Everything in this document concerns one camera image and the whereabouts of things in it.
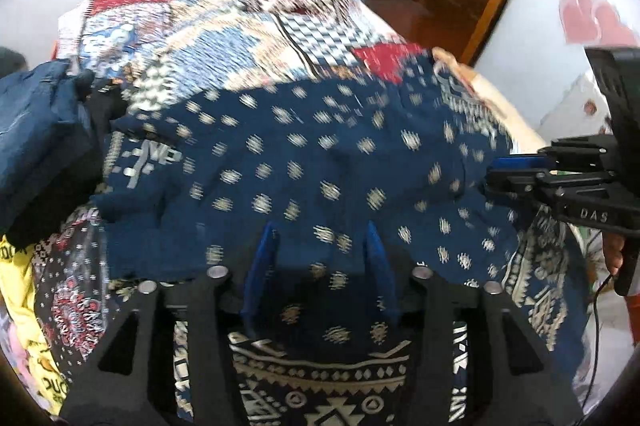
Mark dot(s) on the folded blue jeans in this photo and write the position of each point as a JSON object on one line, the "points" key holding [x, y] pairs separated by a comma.
{"points": [[35, 130]]}

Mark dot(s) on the person's right hand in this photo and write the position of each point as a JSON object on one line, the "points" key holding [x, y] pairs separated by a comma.
{"points": [[612, 253]]}

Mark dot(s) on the yellow printed garment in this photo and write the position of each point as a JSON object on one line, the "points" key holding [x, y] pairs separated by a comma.
{"points": [[20, 296]]}

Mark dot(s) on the patchwork bedspread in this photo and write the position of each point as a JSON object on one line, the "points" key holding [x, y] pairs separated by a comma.
{"points": [[210, 20]]}

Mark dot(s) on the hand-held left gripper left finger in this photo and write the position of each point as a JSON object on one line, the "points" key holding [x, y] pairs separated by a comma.
{"points": [[260, 266]]}

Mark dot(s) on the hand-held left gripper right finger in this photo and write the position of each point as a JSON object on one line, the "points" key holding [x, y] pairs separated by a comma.
{"points": [[380, 266]]}

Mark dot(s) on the navy patterned hooded garment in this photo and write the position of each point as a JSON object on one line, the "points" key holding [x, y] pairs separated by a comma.
{"points": [[310, 155]]}

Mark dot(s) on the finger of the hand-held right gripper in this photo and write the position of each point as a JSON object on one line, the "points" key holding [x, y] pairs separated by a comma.
{"points": [[520, 186], [512, 164]]}

